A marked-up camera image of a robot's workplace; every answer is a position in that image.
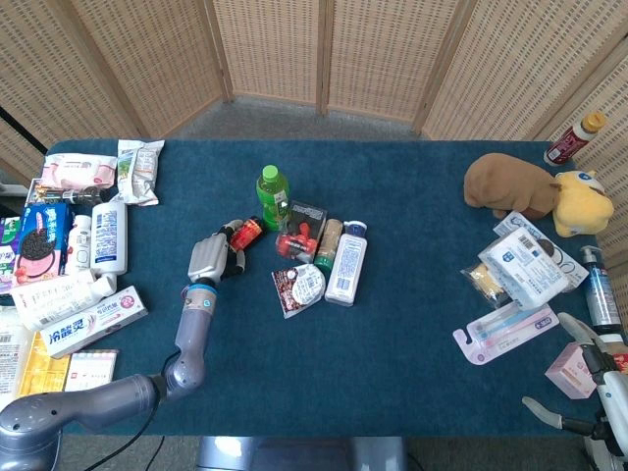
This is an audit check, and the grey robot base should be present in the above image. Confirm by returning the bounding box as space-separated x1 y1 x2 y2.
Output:
195 435 408 471

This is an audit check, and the pink wet wipes pack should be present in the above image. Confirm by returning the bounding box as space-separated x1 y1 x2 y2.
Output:
39 152 119 191

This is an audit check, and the red bottle yellow cap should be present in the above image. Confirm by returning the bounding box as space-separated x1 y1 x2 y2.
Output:
543 111 608 168

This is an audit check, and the green plastic drink bottle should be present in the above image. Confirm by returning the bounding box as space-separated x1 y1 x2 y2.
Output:
255 164 291 233

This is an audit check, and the white bottle blue cap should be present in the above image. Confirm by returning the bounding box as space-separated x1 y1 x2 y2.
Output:
324 220 369 308

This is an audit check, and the black cable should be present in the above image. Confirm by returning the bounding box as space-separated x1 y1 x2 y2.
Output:
82 406 168 471

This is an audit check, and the purple green package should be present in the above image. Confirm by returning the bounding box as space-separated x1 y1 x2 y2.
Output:
0 215 24 295

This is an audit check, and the yellow box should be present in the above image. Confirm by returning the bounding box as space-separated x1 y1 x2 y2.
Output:
17 331 73 398

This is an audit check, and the clear wrapped snack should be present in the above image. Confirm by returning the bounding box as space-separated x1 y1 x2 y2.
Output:
460 262 514 310

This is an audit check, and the small pink box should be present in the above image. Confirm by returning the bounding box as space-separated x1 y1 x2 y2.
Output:
544 341 599 401

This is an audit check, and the white printed package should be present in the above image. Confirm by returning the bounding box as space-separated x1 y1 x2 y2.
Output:
0 306 35 396

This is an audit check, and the white box with black rings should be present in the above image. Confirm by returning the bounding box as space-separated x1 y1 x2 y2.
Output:
493 210 590 294

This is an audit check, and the white tube with cap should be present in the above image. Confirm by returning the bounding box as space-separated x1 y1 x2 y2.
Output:
9 269 118 333

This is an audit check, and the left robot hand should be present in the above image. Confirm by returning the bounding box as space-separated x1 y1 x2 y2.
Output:
187 219 247 291

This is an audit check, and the dark snack box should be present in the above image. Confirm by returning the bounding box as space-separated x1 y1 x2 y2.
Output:
26 177 107 206

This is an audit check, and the coffee bean print sachet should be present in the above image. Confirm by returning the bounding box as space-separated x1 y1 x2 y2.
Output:
270 263 327 320

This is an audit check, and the white pink toothpaste box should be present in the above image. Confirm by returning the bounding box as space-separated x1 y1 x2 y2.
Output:
38 286 149 360

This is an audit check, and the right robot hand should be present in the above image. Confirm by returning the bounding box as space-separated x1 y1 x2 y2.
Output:
521 312 618 444

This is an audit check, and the dark glass bottle red label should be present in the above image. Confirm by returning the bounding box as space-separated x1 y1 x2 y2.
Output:
229 215 266 251

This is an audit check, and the pink toothbrush pack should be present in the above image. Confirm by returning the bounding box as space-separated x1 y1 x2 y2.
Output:
451 302 560 367

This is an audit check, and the large white lotion bottle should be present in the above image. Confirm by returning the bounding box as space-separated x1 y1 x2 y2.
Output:
89 199 130 277

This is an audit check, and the spice jar green cap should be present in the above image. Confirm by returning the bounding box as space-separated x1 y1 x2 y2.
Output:
313 218 344 274

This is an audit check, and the brown plush toy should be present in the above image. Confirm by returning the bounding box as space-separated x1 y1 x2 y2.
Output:
463 152 563 221

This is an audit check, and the white blue tissue pack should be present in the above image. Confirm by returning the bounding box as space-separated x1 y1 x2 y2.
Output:
478 226 573 311

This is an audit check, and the woven folding screen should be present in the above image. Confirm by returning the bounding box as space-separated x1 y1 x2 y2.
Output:
0 0 628 340

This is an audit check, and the clear box with red items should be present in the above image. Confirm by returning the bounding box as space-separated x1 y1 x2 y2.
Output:
275 199 329 265

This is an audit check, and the blue pump bottle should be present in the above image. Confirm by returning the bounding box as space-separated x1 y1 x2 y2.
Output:
579 244 625 331

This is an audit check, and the white pink flat box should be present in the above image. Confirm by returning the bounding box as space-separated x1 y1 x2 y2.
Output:
63 348 120 393

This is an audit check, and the white snack packet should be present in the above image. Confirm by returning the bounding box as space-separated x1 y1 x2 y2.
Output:
110 138 166 207

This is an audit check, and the yellow plush toy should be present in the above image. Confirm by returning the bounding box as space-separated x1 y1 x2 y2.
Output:
552 170 615 238

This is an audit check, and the blue table cloth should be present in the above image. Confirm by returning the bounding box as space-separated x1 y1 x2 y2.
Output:
46 138 614 438

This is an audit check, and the small white bottle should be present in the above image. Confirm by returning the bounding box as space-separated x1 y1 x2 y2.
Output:
64 214 93 276

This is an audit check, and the blue cookie box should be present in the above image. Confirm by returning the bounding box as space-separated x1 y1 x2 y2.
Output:
12 201 75 287

